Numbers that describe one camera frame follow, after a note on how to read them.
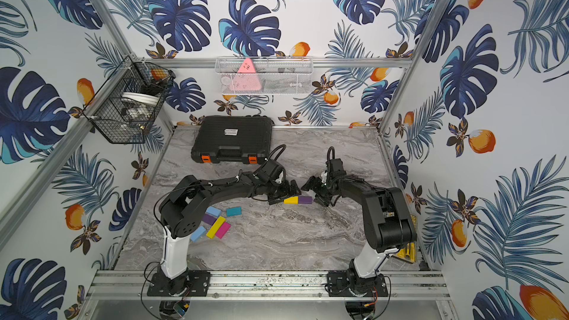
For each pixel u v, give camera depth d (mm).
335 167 780
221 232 860
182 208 522
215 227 840
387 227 477
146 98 810
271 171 758
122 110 898
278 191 818
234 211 922
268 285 762
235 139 1079
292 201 885
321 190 835
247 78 905
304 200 940
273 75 925
